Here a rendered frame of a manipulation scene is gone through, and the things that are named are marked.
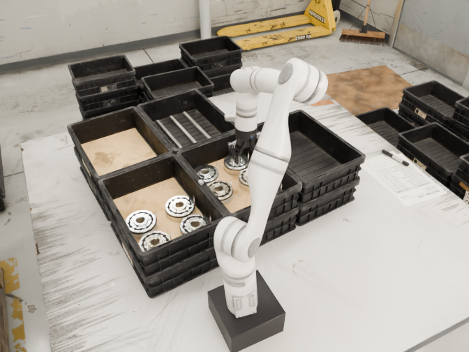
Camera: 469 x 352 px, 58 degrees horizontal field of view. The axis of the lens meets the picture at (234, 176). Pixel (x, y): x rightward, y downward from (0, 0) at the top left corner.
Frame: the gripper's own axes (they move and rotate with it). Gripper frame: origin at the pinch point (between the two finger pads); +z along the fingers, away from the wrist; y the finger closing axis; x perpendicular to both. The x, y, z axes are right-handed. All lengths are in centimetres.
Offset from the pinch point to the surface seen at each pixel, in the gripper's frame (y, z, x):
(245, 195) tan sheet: -2.7, 12.8, -4.7
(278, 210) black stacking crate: 1.9, 11.2, -18.7
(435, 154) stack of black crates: 138, 57, 7
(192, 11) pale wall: 137, 64, 315
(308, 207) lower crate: 14.9, 15.5, -19.9
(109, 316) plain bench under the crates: -61, 26, -18
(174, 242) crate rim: -37.6, 3.2, -20.0
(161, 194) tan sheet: -28.7, 12.9, 11.7
